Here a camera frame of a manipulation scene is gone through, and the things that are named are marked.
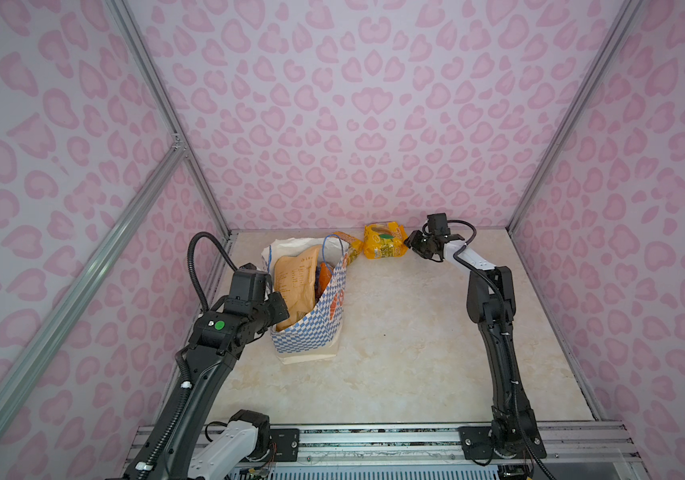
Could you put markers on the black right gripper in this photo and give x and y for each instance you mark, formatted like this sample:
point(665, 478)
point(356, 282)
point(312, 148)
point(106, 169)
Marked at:
point(415, 240)

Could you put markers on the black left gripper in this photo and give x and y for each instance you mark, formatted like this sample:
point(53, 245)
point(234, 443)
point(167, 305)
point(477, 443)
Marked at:
point(281, 311)

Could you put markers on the beige paper snack pouch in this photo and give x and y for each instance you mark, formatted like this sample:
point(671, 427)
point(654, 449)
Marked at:
point(295, 279)

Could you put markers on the yellow orange snack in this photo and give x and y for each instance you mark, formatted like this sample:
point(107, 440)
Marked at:
point(385, 240)

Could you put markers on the white blue checkered paper bag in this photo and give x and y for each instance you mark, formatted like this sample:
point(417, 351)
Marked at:
point(317, 335)

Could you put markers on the orange snack bag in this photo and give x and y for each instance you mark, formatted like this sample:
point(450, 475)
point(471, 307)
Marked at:
point(323, 278)

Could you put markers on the yellow snack bag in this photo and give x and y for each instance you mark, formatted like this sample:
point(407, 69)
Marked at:
point(355, 245)

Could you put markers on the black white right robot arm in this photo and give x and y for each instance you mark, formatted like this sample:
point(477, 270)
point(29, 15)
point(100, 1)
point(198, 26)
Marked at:
point(491, 306)

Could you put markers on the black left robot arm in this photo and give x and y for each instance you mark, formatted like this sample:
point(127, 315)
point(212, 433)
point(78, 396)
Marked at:
point(217, 342)

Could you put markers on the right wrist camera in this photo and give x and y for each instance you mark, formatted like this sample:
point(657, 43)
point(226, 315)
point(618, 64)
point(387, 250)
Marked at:
point(437, 224)

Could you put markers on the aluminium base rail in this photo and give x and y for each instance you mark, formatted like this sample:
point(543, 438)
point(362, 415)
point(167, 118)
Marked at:
point(575, 450)

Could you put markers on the aluminium frame strut left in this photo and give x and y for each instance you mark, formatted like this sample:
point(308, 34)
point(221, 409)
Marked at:
point(26, 372)

